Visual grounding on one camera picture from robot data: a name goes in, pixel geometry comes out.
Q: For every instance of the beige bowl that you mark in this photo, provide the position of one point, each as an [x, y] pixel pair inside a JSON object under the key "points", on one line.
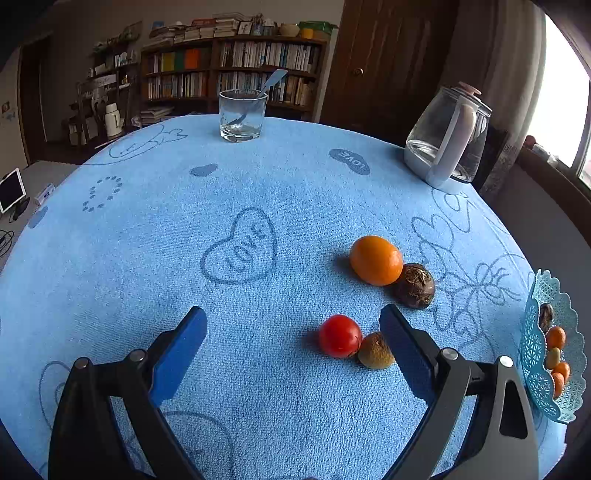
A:
{"points": [[288, 30]]}

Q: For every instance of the metal storage rack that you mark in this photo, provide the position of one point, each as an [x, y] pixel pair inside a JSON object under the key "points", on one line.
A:
{"points": [[104, 78]]}

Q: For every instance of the yellow container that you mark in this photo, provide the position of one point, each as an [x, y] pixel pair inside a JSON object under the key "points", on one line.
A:
{"points": [[305, 33]]}

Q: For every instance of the brown wooden door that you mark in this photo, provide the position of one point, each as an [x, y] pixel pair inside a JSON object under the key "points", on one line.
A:
{"points": [[392, 60]]}

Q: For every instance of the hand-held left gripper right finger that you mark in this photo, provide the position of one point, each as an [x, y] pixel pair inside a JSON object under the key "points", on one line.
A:
{"points": [[406, 346]]}

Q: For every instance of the wooden bookshelf with books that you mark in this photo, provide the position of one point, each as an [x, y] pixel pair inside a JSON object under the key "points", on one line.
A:
{"points": [[258, 55]]}

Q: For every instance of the white tablet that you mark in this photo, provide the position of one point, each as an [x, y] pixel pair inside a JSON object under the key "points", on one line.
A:
{"points": [[9, 189]]}

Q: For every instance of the beige curtain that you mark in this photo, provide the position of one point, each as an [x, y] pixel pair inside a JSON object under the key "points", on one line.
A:
{"points": [[503, 69]]}

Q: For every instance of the small white box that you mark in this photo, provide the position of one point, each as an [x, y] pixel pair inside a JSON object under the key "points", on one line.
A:
{"points": [[44, 194]]}

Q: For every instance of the brown kiwi fruit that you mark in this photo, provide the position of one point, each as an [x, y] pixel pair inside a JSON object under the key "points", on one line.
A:
{"points": [[374, 354]]}

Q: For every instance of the orange mandarin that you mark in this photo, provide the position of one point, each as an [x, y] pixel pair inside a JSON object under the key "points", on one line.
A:
{"points": [[376, 260], [557, 385], [556, 337]]}

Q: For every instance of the window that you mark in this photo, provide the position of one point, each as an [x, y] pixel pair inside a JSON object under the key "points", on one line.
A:
{"points": [[563, 92]]}

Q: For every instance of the clear drinking glass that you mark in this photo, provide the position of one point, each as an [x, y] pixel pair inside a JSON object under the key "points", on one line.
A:
{"points": [[242, 131]]}

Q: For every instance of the green box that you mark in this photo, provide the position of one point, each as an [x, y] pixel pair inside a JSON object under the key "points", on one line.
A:
{"points": [[316, 26]]}

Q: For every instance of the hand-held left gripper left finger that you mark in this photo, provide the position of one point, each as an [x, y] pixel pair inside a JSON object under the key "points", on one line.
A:
{"points": [[180, 355]]}

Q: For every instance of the white thermos bottle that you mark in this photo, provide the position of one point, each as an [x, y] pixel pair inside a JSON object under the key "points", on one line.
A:
{"points": [[112, 121]]}

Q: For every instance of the large smooth orange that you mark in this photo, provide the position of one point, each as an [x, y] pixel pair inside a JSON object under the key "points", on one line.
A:
{"points": [[563, 370]]}

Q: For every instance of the red tomato with calyx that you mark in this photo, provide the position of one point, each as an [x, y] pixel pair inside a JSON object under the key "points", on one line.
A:
{"points": [[339, 335]]}

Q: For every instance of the blue plastic spoon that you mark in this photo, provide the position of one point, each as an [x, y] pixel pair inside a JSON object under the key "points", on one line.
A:
{"points": [[277, 77]]}

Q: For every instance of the teal plastic lattice basket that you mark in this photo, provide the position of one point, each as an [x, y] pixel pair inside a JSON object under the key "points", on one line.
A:
{"points": [[531, 383]]}

